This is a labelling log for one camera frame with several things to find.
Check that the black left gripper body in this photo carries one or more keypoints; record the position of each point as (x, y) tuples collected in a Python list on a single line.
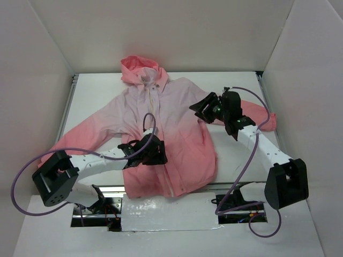
[(157, 151)]

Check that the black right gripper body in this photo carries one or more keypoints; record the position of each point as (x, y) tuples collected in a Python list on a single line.
[(204, 107)]

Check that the pink hooded zip jacket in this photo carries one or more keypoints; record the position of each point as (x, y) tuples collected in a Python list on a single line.
[(192, 160)]

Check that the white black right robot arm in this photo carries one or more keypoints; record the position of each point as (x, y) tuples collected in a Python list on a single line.
[(287, 181)]

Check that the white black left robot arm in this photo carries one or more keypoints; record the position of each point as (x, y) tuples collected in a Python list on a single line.
[(59, 178)]

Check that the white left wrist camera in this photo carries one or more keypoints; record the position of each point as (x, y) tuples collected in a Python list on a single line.
[(151, 131)]

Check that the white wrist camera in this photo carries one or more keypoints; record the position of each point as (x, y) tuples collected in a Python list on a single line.
[(226, 89), (151, 131)]

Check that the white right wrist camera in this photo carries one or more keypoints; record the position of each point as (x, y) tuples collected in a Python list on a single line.
[(226, 89)]

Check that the aluminium right side rail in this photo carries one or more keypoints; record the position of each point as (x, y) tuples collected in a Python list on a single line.
[(267, 92)]

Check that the aluminium left side rail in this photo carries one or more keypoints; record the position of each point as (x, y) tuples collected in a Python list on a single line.
[(67, 106)]

